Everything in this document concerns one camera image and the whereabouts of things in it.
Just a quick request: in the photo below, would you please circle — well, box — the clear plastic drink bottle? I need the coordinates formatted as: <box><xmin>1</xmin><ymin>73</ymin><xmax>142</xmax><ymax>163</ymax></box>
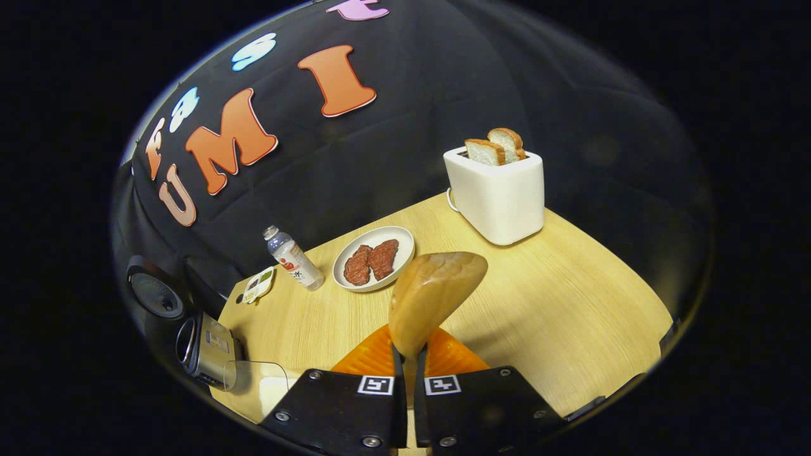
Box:
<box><xmin>263</xmin><ymin>225</ymin><xmax>325</xmax><ymax>291</ymax></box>

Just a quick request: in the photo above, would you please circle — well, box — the toast bread slice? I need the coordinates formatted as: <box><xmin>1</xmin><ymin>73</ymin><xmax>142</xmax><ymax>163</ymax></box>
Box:
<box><xmin>487</xmin><ymin>128</ymin><xmax>527</xmax><ymax>160</ymax></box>
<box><xmin>464</xmin><ymin>139</ymin><xmax>508</xmax><ymax>167</ymax></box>

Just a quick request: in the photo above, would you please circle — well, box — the black table edge bracket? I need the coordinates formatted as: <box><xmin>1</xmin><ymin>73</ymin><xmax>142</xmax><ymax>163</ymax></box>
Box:
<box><xmin>564</xmin><ymin>396</ymin><xmax>606</xmax><ymax>422</ymax></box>

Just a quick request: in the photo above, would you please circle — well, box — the wooden spoon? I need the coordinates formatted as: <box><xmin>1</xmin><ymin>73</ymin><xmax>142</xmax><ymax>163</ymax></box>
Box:
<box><xmin>388</xmin><ymin>251</ymin><xmax>489</xmax><ymax>409</ymax></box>

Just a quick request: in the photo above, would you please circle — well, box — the white divided bean dish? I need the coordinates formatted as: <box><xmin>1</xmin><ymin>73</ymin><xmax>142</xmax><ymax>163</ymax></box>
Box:
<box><xmin>241</xmin><ymin>266</ymin><xmax>277</xmax><ymax>305</ymax></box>

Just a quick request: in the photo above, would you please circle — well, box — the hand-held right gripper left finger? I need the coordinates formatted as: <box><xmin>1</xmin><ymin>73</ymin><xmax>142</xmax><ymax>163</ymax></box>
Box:
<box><xmin>260</xmin><ymin>324</ymin><xmax>407</xmax><ymax>456</ymax></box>

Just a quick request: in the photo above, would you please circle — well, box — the white plate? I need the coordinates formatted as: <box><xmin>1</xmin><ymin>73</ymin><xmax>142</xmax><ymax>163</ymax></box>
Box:
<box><xmin>332</xmin><ymin>226</ymin><xmax>416</xmax><ymax>293</ymax></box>

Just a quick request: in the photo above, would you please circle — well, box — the clear plastic rice container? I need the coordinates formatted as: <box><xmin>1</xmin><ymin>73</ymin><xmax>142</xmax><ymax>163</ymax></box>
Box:
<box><xmin>223</xmin><ymin>360</ymin><xmax>291</xmax><ymax>422</ymax></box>

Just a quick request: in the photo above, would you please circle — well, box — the white toaster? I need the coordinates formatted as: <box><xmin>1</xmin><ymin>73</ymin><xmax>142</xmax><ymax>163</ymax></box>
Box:
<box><xmin>443</xmin><ymin>146</ymin><xmax>546</xmax><ymax>246</ymax></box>

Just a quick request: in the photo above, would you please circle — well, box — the black backdrop cloth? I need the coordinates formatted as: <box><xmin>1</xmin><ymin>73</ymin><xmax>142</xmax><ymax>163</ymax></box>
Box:
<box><xmin>111</xmin><ymin>0</ymin><xmax>713</xmax><ymax>355</ymax></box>

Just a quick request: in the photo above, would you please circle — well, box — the black rice cooker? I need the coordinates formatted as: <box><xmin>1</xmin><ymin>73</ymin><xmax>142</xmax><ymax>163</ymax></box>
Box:
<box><xmin>125</xmin><ymin>253</ymin><xmax>246</xmax><ymax>390</ymax></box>

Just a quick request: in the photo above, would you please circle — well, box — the red meat piece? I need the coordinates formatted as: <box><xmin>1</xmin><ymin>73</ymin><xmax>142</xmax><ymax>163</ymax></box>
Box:
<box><xmin>343</xmin><ymin>245</ymin><xmax>373</xmax><ymax>286</ymax></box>
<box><xmin>367</xmin><ymin>239</ymin><xmax>400</xmax><ymax>281</ymax></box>

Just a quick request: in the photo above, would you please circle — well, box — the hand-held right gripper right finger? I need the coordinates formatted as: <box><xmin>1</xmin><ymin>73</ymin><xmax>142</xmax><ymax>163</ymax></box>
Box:
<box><xmin>415</xmin><ymin>326</ymin><xmax>566</xmax><ymax>456</ymax></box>

